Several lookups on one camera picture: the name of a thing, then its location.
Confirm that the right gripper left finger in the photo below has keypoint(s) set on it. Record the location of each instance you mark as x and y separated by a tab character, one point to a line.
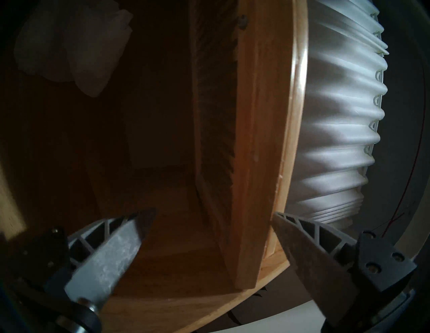
104	265

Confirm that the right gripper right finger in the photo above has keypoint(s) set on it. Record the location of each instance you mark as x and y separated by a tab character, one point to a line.
319	268

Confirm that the wooden door with ribbed glass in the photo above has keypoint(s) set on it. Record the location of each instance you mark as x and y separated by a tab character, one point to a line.
245	168

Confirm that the white sock bundle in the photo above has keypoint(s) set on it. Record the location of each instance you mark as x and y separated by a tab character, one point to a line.
84	43

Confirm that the wooden cabinet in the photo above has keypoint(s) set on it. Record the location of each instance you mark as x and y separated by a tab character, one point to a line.
168	268

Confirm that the grey pleated curtain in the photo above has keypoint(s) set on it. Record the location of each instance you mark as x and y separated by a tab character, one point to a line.
336	100

